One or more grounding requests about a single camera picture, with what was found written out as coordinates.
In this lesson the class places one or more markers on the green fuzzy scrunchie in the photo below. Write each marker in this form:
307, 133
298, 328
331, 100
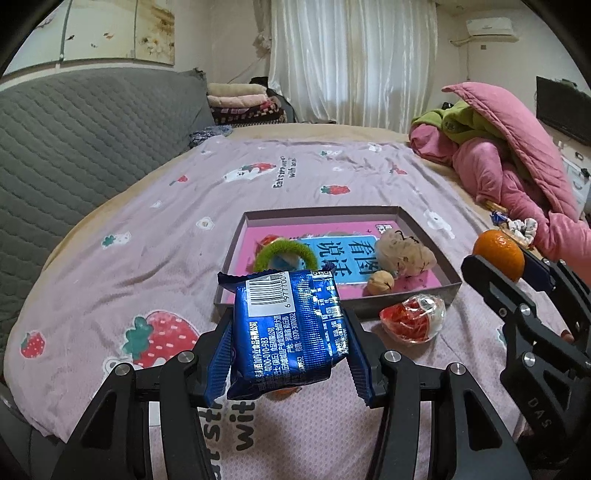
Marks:
281, 247

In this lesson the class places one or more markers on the dark floral cloth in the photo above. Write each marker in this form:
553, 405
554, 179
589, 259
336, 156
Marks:
210, 136

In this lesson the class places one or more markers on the orange mandarin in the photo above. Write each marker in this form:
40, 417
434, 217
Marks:
286, 393
498, 251

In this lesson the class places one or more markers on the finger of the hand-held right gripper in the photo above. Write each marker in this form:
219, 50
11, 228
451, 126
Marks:
489, 286
538, 272

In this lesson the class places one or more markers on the green cloth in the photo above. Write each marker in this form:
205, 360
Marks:
443, 124

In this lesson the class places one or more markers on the folded checkered blanket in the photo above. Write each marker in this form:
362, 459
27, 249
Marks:
244, 115

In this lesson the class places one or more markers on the beige plush scrunchie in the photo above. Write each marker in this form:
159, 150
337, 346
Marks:
406, 251

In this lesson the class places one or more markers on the strawberry printed blanket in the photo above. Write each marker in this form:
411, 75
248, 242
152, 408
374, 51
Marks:
161, 254

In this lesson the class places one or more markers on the person's right hand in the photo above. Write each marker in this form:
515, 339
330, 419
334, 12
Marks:
567, 337

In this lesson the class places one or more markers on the folded pink blanket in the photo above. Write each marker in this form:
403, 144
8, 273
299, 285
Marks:
238, 101

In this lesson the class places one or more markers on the red and clear egg capsule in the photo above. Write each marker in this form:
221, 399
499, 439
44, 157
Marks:
413, 321

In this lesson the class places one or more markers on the white cabinet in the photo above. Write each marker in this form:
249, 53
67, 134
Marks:
577, 180

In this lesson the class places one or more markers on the black television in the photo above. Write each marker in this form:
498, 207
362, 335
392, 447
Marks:
561, 108

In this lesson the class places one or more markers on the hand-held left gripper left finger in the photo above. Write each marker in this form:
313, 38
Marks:
219, 364

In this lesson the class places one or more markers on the blue snack packet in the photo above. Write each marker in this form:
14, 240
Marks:
286, 332

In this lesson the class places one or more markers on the shallow grey cardboard box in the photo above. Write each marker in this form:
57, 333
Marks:
231, 277

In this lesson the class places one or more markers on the walnut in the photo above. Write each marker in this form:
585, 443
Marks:
381, 282

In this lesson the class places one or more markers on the blue candy wrapper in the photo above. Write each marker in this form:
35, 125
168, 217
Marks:
499, 218

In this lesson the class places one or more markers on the pink quilt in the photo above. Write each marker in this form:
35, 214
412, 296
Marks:
503, 120

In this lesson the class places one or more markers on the white sheer curtain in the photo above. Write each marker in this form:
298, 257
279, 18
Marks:
351, 55

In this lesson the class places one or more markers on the grey quilted headboard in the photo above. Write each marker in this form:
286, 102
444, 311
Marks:
83, 138

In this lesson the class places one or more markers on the floral wall poster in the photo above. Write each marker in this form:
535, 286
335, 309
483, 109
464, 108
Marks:
92, 32

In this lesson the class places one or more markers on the white patterned scrunchie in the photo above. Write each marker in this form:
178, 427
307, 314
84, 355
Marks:
524, 228

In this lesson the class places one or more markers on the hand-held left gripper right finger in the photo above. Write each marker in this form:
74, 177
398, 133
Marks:
362, 364

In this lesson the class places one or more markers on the pink picture book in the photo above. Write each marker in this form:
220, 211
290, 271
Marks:
258, 228

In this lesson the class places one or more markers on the white air conditioner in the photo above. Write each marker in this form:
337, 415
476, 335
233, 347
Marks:
489, 27

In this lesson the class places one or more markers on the folded beige blanket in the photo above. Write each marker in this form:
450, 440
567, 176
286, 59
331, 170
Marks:
235, 89

